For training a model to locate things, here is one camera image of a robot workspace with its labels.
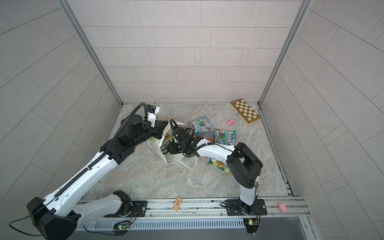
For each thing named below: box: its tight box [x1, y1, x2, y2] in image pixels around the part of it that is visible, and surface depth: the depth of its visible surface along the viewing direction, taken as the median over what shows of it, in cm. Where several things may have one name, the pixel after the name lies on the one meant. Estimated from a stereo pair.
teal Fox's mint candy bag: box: [189, 116, 214, 136], surface depth 103 cm
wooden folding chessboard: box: [229, 98, 262, 126], surface depth 111 cm
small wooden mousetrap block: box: [172, 196, 183, 212], surface depth 74 cm
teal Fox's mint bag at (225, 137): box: [214, 128, 237, 146], surface depth 96 cm
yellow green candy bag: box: [207, 158, 233, 176], surface depth 85 cm
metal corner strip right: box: [258, 0, 313, 106], surface depth 85 cm
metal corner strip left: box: [59, 0, 124, 107], surface depth 85 cm
